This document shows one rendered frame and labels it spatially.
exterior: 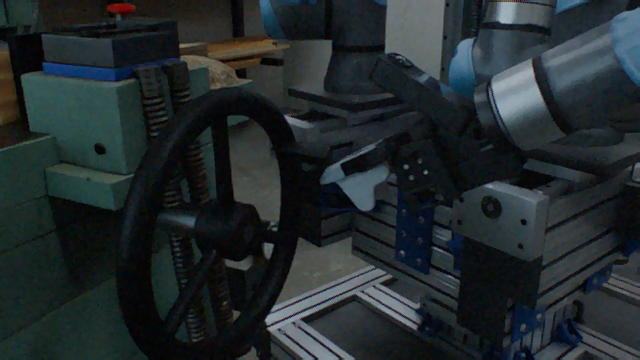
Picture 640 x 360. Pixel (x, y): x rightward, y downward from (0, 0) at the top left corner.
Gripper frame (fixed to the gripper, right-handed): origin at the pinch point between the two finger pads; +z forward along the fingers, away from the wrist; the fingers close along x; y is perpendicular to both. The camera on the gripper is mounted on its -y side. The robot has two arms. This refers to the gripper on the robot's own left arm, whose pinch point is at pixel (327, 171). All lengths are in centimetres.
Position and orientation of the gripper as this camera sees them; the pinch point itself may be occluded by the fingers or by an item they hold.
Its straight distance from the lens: 63.8
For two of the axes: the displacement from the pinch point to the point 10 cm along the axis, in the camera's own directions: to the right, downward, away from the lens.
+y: 4.5, 8.9, 0.7
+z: -7.7, 3.5, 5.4
